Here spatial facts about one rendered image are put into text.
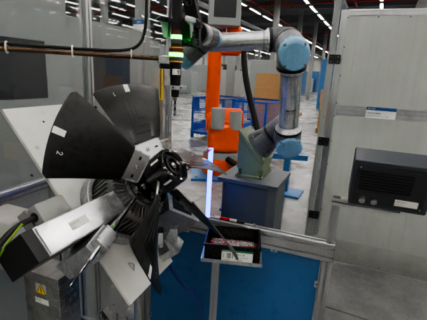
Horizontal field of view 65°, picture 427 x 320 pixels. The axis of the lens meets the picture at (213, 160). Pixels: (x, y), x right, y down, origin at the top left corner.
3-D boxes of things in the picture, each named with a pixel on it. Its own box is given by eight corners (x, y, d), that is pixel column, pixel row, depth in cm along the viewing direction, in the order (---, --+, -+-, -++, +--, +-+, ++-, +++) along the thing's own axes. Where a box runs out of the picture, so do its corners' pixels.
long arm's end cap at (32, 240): (6, 249, 79) (32, 228, 74) (23, 275, 79) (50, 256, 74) (-6, 254, 76) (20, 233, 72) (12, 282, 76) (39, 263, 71)
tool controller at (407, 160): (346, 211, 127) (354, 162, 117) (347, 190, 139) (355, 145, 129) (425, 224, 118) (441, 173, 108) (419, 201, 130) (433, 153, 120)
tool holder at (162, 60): (158, 89, 102) (159, 55, 99) (156, 87, 109) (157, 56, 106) (187, 90, 104) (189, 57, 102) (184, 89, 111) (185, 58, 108)
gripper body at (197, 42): (194, 45, 107) (208, 48, 118) (194, 16, 105) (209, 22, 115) (172, 44, 109) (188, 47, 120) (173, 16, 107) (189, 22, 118)
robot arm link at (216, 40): (211, 54, 133) (227, 39, 130) (200, 52, 123) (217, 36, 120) (200, 38, 134) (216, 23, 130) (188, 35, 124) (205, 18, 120)
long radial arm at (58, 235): (91, 207, 105) (114, 189, 101) (105, 227, 105) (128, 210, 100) (6, 249, 79) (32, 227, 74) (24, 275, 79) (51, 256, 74)
